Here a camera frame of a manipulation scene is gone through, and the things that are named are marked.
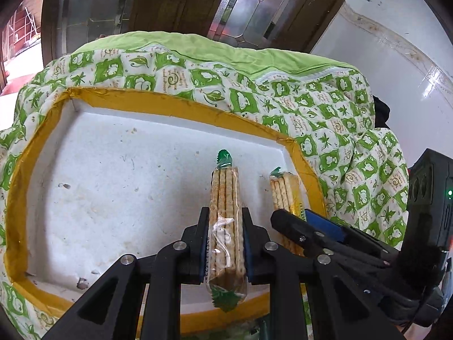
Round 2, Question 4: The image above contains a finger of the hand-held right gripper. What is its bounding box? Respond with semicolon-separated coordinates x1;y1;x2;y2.
271;208;392;270
304;210;402;257

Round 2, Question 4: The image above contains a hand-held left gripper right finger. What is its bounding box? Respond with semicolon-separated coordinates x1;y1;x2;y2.
241;207;406;340

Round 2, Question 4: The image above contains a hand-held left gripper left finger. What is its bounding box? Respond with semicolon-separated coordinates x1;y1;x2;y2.
42;206;213;340

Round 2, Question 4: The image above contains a yellow green label cracker packet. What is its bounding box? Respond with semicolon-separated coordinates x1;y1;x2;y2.
269;166;307;257

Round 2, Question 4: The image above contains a clear green-ended cracker packet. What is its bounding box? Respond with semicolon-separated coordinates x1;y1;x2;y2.
206;149;248;313

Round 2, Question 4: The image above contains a white foam tray yellow tape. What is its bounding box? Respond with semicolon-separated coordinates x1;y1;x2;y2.
3;87;328;326

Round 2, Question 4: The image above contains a dark cloth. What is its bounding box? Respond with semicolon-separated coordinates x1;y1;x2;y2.
371;95;390;130

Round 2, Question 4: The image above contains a green printed blanket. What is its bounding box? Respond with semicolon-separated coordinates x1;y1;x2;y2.
0;32;411;340

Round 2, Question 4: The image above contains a leaded glass door panel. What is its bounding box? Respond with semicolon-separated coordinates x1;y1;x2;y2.
58;0;139;56
209;0;328;49

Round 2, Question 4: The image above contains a red building outside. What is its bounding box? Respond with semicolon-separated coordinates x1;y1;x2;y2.
0;0;44;91

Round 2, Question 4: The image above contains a brown wooden door frame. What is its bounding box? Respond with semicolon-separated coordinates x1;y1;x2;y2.
42;0;363;55

